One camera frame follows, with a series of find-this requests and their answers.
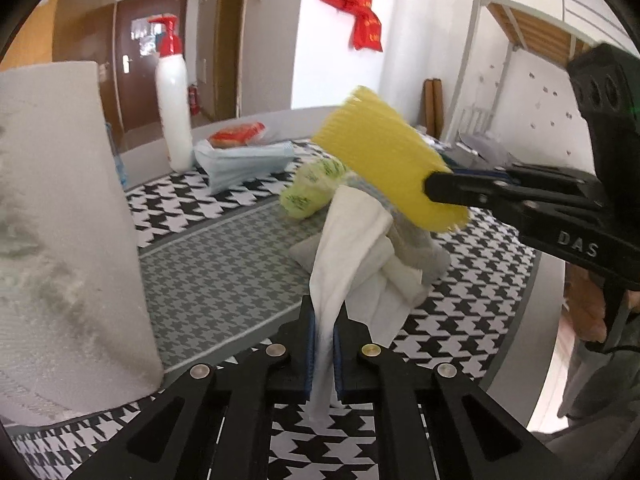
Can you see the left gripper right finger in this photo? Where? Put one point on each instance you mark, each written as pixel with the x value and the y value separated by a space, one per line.
pixel 433 424

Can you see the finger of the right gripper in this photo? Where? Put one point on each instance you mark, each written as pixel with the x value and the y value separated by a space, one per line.
pixel 453 189
pixel 479 172

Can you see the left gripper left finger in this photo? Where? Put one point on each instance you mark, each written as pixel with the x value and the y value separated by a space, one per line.
pixel 214 424

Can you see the grey fluffy towel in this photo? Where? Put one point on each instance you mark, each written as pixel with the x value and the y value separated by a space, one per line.
pixel 413 246

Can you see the yellow sponge cloth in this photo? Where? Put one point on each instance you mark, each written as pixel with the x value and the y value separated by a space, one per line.
pixel 373 140

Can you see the white cloth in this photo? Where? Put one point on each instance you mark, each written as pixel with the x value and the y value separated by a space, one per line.
pixel 354 266

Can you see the person's right hand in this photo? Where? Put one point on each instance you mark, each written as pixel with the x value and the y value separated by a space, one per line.
pixel 585 304

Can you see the brown wooden sticks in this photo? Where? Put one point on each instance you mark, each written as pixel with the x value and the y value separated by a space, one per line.
pixel 433 107

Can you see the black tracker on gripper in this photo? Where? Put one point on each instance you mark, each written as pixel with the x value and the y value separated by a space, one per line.
pixel 605 81

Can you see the houndstooth table mat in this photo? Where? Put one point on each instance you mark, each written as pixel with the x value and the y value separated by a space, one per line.
pixel 218 280

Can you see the white foam box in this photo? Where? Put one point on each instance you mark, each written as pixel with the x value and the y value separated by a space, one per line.
pixel 76 336

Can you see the green printed plastic bag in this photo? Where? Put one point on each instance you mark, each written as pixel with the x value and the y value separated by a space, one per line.
pixel 313 187

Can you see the red snack packet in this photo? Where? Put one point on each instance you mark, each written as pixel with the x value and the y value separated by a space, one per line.
pixel 238 136

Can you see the stack of blue face masks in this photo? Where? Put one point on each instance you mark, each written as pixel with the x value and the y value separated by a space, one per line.
pixel 226 167

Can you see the red fire extinguisher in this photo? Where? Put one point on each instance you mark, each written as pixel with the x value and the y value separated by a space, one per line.
pixel 194 101

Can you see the white pump bottle red cap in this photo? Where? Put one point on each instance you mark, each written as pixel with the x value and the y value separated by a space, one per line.
pixel 171 80

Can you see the brown entrance door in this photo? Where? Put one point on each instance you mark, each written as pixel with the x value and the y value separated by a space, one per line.
pixel 128 60

